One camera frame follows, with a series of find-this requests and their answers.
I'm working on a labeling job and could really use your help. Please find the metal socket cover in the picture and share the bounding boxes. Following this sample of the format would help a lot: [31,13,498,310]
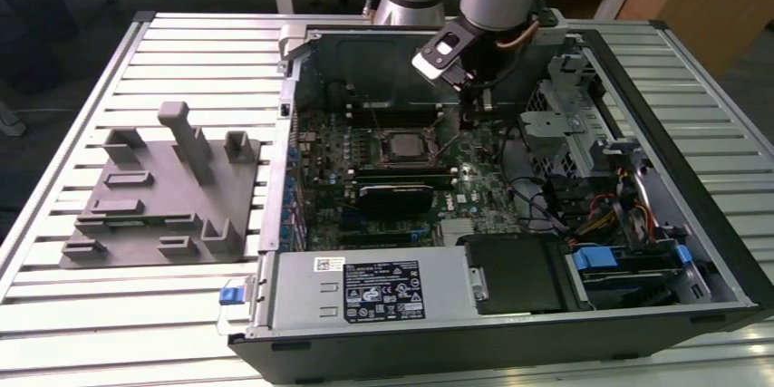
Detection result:
[434,121,471,160]

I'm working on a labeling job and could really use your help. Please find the silver CPU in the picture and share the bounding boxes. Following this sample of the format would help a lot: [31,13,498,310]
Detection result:
[388,131,430,158]

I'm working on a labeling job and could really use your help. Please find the CPU socket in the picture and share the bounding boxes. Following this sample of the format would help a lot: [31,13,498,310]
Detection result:
[371,126,446,169]

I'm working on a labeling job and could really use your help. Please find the silver drive cage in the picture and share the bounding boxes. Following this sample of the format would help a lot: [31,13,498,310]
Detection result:
[517,53,646,189]

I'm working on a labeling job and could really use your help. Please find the black RAM slot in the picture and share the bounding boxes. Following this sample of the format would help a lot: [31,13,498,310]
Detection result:
[355,177,457,185]
[355,168,455,175]
[350,112,445,120]
[355,181,458,190]
[355,172,457,179]
[351,117,445,125]
[348,102,445,110]
[348,108,445,115]

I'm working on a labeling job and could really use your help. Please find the black graphics card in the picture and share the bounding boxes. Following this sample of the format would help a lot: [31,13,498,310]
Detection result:
[356,183,435,219]

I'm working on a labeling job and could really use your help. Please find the green motherboard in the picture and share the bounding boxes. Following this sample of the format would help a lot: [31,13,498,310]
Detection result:
[288,105,527,252]

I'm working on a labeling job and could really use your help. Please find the silver chipset heatsink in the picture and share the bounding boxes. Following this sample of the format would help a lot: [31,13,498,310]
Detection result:
[441,218,479,244]

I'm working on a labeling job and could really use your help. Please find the hard disk in blue carrier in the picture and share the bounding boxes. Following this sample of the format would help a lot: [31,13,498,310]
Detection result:
[567,244,694,311]

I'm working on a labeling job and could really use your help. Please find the black plastic shroud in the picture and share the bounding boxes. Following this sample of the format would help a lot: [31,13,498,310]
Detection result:
[463,232,591,315]

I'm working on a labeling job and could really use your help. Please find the grey parts rack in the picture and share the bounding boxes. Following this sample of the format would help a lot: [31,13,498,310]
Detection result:
[58,100,263,269]

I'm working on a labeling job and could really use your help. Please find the silver power supply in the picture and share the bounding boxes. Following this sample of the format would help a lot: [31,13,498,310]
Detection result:
[264,248,479,332]

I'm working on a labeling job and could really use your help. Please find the black PC case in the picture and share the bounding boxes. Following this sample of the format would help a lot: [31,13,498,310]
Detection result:
[226,19,774,386]

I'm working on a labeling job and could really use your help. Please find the green RAM stick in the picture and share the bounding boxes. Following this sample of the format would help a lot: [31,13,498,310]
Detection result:
[100,217,172,227]

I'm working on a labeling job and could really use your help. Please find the brass ended camera cable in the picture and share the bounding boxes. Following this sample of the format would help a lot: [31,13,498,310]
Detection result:
[493,15,541,51]

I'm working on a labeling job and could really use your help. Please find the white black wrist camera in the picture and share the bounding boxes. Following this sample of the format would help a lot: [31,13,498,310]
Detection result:
[410,28,479,82]

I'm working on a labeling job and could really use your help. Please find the grey camera box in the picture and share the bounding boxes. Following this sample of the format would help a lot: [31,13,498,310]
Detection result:
[531,8,574,46]

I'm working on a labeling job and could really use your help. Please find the black cable bundle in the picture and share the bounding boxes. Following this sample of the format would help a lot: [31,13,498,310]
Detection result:
[507,173,591,237]

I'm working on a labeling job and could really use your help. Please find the orange yellow power wires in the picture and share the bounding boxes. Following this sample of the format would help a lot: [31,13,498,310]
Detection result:
[567,167,661,246]

